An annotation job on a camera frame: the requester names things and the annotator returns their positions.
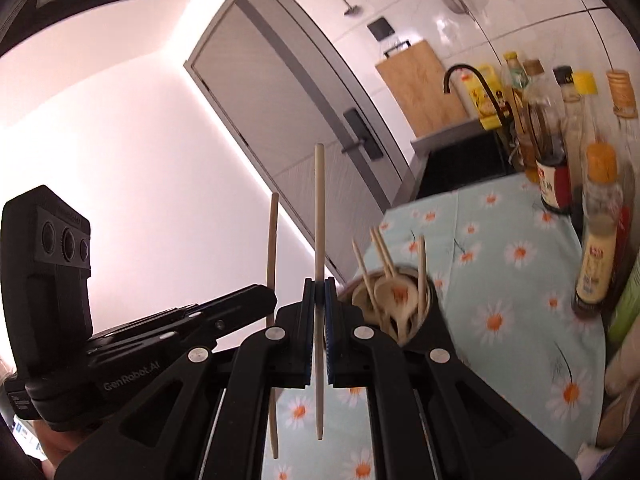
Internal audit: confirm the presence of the red label dark bottle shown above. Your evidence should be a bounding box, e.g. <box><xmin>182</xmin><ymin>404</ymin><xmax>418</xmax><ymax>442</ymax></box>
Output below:
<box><xmin>528</xmin><ymin>61</ymin><xmax>572</xmax><ymax>214</ymax></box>

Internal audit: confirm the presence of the white ceramic dinosaur spoon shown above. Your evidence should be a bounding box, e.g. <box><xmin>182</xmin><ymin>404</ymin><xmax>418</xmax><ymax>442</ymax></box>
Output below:
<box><xmin>374</xmin><ymin>275</ymin><xmax>419</xmax><ymax>344</ymax></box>

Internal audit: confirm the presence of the large cream plastic spoon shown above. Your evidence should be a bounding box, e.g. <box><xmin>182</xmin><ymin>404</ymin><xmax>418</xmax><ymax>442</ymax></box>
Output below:
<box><xmin>350</xmin><ymin>280</ymin><xmax>383</xmax><ymax>326</ymax></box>

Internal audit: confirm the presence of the yellow oil bottle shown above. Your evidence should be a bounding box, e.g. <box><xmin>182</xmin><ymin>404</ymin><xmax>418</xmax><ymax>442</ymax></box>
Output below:
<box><xmin>461</xmin><ymin>65</ymin><xmax>510</xmax><ymax>130</ymax></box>

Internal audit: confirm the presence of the black faucet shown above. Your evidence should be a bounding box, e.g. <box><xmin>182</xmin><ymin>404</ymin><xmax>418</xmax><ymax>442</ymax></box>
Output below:
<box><xmin>447</xmin><ymin>64</ymin><xmax>511</xmax><ymax>130</ymax></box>

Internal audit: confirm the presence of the black utensil holder cup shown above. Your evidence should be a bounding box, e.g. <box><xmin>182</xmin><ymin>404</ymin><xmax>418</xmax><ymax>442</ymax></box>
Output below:
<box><xmin>335</xmin><ymin>264</ymin><xmax>459</xmax><ymax>366</ymax></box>

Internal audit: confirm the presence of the daisy print teal tablecloth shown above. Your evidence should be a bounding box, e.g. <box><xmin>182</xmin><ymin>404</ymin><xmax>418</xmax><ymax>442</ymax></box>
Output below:
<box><xmin>259</xmin><ymin>176</ymin><xmax>609</xmax><ymax>480</ymax></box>

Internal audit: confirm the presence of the person's left hand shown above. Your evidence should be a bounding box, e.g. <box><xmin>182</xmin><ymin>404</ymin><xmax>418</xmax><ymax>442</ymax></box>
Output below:
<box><xmin>32</xmin><ymin>420</ymin><xmax>78</xmax><ymax>479</ymax></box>

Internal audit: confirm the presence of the green label bottle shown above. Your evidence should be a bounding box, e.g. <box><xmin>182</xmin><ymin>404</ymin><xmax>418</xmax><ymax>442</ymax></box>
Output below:
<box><xmin>608</xmin><ymin>256</ymin><xmax>640</xmax><ymax>347</ymax></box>

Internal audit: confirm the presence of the wooden cutting board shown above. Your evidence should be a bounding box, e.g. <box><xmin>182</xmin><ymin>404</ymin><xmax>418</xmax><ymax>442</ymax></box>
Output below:
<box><xmin>375</xmin><ymin>40</ymin><xmax>470</xmax><ymax>138</ymax></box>

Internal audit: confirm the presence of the grey door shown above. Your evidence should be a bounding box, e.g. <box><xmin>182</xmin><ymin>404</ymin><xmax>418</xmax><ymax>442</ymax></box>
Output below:
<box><xmin>186</xmin><ymin>0</ymin><xmax>411</xmax><ymax>283</ymax></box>

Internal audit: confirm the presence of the orange cap dressing bottle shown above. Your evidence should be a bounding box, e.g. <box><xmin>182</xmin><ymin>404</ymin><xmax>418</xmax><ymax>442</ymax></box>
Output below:
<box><xmin>572</xmin><ymin>142</ymin><xmax>624</xmax><ymax>318</ymax></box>

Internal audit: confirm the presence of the wooden chopstick diagonal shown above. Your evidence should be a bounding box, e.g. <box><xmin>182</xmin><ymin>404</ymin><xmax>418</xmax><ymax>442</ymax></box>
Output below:
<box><xmin>352</xmin><ymin>238</ymin><xmax>383</xmax><ymax>326</ymax></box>
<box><xmin>418</xmin><ymin>235</ymin><xmax>428</xmax><ymax>322</ymax></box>

